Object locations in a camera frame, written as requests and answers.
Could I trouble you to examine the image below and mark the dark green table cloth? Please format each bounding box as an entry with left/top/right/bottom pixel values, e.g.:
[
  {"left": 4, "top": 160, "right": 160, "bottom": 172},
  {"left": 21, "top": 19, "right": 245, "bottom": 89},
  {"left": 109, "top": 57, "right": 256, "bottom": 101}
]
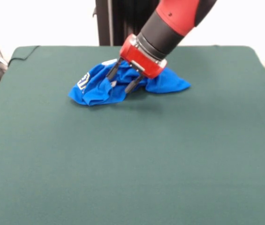
[{"left": 0, "top": 45, "right": 265, "bottom": 225}]

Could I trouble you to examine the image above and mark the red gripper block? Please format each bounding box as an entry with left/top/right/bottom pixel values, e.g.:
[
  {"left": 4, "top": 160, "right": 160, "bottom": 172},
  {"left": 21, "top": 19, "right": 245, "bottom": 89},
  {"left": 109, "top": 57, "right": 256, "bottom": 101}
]
[{"left": 106, "top": 34, "right": 167, "bottom": 93}]

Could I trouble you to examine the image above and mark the blue printed shirt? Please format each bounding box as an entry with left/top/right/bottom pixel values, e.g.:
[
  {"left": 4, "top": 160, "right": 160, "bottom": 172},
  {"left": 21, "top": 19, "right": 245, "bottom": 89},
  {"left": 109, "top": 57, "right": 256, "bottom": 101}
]
[{"left": 68, "top": 59, "right": 191, "bottom": 106}]

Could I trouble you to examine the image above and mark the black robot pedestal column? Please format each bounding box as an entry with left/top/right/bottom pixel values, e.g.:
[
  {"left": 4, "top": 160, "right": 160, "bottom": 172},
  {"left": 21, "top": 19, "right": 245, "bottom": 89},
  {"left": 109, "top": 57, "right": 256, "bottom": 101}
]
[{"left": 92, "top": 0, "right": 172, "bottom": 47}]

